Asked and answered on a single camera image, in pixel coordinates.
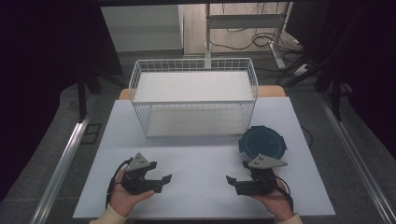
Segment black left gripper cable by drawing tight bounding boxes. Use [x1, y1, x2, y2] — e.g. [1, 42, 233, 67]
[105, 157, 134, 209]

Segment dark round lidded container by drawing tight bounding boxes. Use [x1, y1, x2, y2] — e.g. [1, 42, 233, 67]
[237, 125, 288, 161]

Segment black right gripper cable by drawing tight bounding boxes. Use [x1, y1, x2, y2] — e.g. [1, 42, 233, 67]
[274, 175, 295, 213]

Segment white panel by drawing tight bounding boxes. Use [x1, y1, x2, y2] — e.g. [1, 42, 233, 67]
[100, 4, 185, 54]

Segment person's left hand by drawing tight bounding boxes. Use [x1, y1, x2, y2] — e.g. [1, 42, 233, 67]
[108, 167, 156, 217]

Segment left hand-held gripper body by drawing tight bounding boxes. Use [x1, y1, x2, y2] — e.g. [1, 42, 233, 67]
[120, 151, 163, 196]

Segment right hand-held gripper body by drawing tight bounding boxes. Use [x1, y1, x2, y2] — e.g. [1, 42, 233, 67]
[235, 153, 289, 197]

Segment white power strip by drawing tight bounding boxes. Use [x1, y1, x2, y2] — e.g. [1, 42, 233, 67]
[293, 63, 310, 77]

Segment white table sheet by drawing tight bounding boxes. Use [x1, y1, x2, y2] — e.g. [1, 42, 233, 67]
[72, 96, 336, 219]

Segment dark curtain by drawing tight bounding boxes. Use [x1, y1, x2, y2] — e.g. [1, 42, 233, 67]
[284, 0, 396, 160]
[0, 0, 124, 202]

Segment white wire basket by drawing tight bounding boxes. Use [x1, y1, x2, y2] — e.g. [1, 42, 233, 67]
[128, 57, 260, 139]

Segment aluminium rail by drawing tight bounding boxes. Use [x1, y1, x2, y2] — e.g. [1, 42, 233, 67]
[317, 91, 396, 224]
[29, 94, 97, 224]

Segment black floor grate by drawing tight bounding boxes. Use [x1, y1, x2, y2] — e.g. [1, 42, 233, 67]
[79, 122, 103, 146]

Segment person's right hand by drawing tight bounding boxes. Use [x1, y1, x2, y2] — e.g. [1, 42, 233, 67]
[248, 178, 295, 223]

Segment black stand leg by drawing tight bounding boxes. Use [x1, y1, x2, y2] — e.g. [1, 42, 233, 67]
[314, 62, 354, 122]
[77, 73, 102, 123]

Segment white metal desk frame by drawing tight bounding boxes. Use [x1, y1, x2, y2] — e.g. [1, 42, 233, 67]
[204, 2, 294, 70]

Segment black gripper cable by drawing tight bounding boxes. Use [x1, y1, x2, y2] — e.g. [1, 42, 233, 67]
[274, 175, 295, 213]
[105, 157, 134, 209]

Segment black floor cables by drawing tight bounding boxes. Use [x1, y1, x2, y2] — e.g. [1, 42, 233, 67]
[208, 3, 312, 85]

